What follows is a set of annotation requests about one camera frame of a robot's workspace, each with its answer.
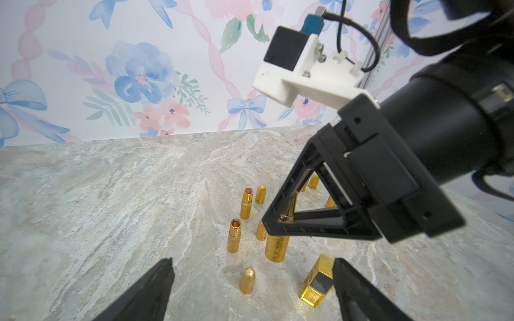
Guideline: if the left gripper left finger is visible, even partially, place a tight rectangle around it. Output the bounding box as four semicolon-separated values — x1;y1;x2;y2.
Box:
95;258;175;321

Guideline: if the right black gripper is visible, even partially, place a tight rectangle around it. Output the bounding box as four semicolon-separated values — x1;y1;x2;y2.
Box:
264;97;465;243

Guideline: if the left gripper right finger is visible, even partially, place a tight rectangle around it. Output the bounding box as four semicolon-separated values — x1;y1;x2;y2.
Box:
333;258;411;320

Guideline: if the gold lipstick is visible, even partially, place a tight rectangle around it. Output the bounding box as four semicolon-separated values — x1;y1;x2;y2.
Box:
325;197;337;208
240;187;253;219
228;219;242;253
264;192;298;263
307;173;320;190

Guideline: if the small yellow green box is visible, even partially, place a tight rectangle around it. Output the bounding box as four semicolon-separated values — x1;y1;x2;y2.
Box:
300;254;334;308

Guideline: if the gold lipstick cap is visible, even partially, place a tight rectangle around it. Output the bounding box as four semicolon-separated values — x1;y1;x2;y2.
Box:
255;221;268;241
255;185;266;205
240;267;256;294

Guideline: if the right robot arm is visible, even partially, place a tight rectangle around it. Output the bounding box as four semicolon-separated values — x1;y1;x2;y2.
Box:
254;1;513;243

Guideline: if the right aluminium corner post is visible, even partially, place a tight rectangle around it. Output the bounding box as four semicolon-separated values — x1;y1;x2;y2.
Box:
359;0;396;91

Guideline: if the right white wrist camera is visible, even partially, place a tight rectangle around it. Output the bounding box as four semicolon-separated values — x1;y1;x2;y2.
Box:
253;12;380;110

